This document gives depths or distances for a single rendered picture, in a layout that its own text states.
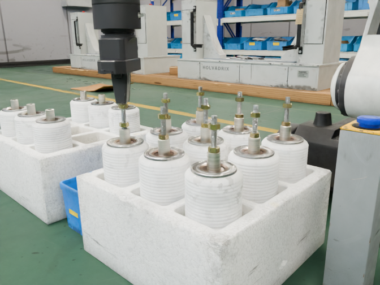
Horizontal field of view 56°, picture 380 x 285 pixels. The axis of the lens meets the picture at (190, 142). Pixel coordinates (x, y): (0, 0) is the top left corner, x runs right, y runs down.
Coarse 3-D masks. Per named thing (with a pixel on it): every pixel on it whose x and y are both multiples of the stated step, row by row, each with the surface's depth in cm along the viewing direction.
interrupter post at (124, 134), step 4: (120, 128) 73; (128, 128) 73; (120, 132) 72; (124, 132) 72; (128, 132) 72; (120, 136) 72; (124, 136) 72; (128, 136) 72; (120, 140) 73; (124, 140) 72; (128, 140) 73
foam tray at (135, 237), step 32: (96, 192) 71; (128, 192) 67; (288, 192) 66; (320, 192) 74; (96, 224) 73; (128, 224) 65; (160, 224) 58; (192, 224) 55; (256, 224) 56; (288, 224) 65; (320, 224) 78; (96, 256) 77; (128, 256) 67; (160, 256) 60; (192, 256) 54; (224, 256) 51; (256, 256) 58; (288, 256) 68
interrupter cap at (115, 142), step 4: (132, 136) 77; (108, 140) 74; (112, 140) 74; (116, 140) 74; (132, 140) 75; (136, 140) 74; (140, 140) 74; (108, 144) 71; (112, 144) 71; (116, 144) 71; (120, 144) 72; (124, 144) 72; (128, 144) 71; (132, 144) 71; (136, 144) 71; (140, 144) 72
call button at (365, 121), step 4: (360, 116) 59; (364, 116) 58; (368, 116) 58; (372, 116) 58; (376, 116) 58; (360, 120) 58; (364, 120) 57; (368, 120) 57; (372, 120) 56; (376, 120) 56; (360, 124) 58; (364, 124) 58; (368, 124) 57; (372, 124) 57; (376, 124) 56
